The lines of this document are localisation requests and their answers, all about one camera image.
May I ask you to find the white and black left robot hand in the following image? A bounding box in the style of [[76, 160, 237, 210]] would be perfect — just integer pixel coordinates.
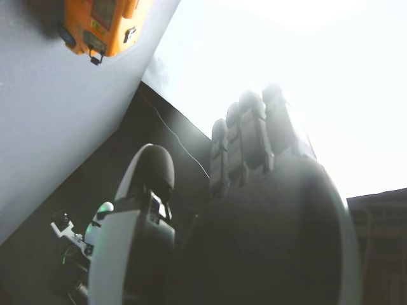
[[88, 83, 363, 305]]

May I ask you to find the yellow toy school bus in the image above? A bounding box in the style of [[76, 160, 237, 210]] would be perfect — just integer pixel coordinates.
[[58, 0, 154, 66]]

